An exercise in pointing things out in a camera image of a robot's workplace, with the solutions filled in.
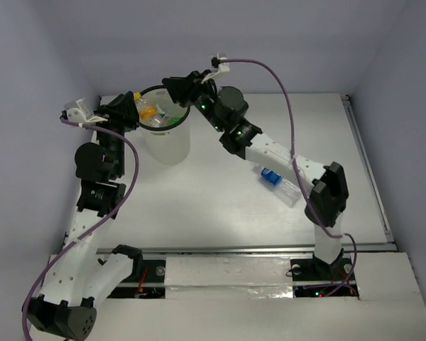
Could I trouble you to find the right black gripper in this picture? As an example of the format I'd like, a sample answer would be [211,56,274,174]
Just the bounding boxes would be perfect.
[163,69,225,133]

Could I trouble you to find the clear bottle yellow cap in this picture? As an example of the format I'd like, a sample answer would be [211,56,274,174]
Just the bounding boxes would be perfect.
[133,92,158,126]

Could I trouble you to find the green plastic bottle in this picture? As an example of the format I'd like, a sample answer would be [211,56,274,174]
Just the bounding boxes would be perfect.
[168,115,185,126]

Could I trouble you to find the clear bottle lemon label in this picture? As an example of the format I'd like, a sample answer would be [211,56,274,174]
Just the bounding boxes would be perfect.
[149,105,172,128]

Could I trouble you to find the clear bottle blue label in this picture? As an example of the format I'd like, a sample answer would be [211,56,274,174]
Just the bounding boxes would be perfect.
[256,165,301,208]

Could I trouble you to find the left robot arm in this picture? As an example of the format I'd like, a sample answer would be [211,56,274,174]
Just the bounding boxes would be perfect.
[21,92,143,340]

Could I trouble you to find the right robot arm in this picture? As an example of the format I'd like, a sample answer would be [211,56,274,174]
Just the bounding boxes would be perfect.
[162,71,349,278]

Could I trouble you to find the white bin black rim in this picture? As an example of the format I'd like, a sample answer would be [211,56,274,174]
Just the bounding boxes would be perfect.
[139,85,190,165]

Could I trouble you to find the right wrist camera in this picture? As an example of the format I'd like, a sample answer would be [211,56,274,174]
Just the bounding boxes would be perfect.
[201,53,230,84]

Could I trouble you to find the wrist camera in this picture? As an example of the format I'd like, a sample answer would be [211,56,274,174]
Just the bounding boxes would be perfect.
[62,98,102,124]
[201,53,230,84]

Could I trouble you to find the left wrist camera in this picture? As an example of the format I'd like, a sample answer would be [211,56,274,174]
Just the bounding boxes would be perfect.
[62,98,102,124]

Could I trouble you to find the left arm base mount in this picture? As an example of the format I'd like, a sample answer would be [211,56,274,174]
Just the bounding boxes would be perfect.
[108,259,166,299]

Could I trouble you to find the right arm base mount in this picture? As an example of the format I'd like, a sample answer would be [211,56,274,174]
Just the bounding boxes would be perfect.
[285,257,359,298]

